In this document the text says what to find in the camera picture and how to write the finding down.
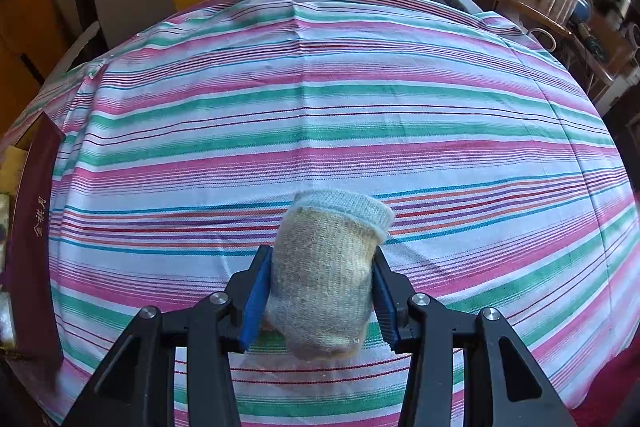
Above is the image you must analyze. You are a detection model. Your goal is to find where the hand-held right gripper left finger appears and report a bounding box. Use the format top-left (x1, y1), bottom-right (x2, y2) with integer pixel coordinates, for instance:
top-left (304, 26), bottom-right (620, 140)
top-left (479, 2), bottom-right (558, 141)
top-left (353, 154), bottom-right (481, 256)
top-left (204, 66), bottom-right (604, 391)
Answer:
top-left (62, 245), bottom-right (275, 427)

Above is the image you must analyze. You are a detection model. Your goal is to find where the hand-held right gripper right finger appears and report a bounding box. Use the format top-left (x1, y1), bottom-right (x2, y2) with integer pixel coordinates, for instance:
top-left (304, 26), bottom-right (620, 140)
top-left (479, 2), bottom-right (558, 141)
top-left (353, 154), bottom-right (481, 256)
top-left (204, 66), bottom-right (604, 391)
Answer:
top-left (370, 249), bottom-right (578, 427)

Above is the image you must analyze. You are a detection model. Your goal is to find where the beige sock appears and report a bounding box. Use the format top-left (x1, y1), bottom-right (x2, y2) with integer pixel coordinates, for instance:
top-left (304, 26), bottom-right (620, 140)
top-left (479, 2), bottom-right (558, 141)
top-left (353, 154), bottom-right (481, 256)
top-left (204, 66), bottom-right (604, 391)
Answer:
top-left (262, 188), bottom-right (396, 360)

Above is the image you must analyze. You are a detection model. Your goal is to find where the gold lined box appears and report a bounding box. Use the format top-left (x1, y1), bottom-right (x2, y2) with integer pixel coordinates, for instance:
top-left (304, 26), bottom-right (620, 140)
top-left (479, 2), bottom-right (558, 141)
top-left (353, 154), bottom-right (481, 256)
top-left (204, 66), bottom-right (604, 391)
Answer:
top-left (0, 112), bottom-right (68, 363)

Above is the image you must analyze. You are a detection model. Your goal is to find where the pink red bedding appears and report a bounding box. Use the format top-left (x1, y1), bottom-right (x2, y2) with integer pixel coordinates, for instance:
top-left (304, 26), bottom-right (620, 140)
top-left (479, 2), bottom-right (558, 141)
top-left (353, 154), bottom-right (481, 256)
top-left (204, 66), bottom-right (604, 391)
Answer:
top-left (570, 347), bottom-right (640, 427)

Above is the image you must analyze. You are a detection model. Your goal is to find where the brown cardboard box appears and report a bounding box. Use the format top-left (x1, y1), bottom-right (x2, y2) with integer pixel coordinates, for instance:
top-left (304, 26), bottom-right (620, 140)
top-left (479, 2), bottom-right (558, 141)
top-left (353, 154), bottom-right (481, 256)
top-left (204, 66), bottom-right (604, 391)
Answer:
top-left (585, 9), bottom-right (636, 78)

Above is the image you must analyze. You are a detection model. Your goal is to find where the wooden wardrobe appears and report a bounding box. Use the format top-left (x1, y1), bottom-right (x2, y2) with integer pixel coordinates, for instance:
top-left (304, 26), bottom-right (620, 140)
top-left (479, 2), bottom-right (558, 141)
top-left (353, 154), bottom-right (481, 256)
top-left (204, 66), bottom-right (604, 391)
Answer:
top-left (0, 0), bottom-right (71, 138)

